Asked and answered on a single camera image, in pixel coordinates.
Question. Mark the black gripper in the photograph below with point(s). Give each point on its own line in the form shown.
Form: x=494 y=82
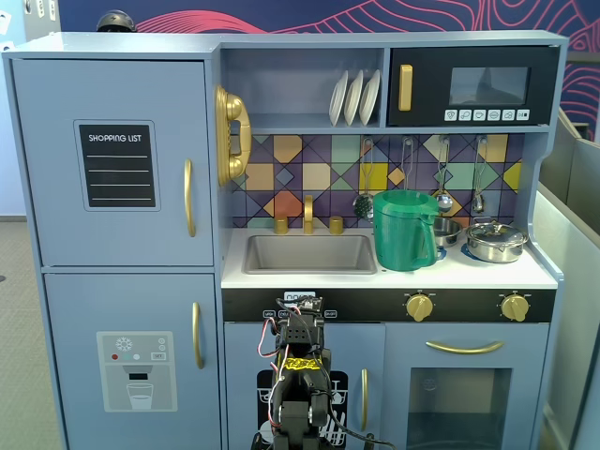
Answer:
x=307 y=304

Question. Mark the blue door with shopping list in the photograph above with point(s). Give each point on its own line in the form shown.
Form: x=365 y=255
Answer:
x=47 y=140

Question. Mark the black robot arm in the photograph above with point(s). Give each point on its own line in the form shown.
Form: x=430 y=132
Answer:
x=300 y=408

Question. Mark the blue dishwasher door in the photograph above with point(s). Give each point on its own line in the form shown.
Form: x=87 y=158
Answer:
x=356 y=342

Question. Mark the blue oven door with window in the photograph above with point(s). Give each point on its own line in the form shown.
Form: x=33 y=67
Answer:
x=403 y=356

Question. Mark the small open steel pot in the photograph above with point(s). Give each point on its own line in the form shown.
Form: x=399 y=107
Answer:
x=447 y=232

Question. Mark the blue door with ice dispenser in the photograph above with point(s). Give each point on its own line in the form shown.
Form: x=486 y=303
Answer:
x=70 y=328

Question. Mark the grey toy sink basin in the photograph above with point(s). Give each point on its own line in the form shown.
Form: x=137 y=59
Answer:
x=309 y=255

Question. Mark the gold faucet knob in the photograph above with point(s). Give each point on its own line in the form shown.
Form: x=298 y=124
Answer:
x=280 y=226
x=336 y=226

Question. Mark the gold toy faucet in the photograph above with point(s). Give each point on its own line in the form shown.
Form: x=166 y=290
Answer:
x=308 y=215

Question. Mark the gold stove knob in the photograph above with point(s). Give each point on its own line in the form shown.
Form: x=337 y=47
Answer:
x=419 y=308
x=514 y=308

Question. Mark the green plastic pitcher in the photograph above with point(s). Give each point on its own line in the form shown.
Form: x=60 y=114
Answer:
x=398 y=234

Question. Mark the steel ladle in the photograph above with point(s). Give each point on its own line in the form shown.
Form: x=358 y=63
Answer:
x=444 y=201

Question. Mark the steel pot with lid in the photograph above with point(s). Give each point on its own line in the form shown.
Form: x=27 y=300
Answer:
x=494 y=244

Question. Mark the small steel spoon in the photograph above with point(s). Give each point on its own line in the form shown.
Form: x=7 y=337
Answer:
x=477 y=203

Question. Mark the white toy plate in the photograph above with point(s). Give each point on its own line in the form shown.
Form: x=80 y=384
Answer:
x=337 y=100
x=369 y=98
x=352 y=100

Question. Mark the gold toy telephone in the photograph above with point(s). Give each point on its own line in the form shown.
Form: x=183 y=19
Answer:
x=229 y=108

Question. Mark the grey office partition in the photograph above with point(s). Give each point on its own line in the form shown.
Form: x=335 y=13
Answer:
x=572 y=304

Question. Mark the blue toy kitchen body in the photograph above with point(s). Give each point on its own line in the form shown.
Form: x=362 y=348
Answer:
x=140 y=43

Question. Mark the black helmet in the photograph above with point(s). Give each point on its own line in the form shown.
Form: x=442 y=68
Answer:
x=115 y=21

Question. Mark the small wrist camera board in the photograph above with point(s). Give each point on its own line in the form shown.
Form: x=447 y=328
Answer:
x=309 y=303

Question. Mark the white wall socket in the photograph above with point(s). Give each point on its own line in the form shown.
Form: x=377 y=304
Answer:
x=6 y=46

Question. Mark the grey wall panel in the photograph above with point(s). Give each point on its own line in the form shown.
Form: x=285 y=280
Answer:
x=41 y=9

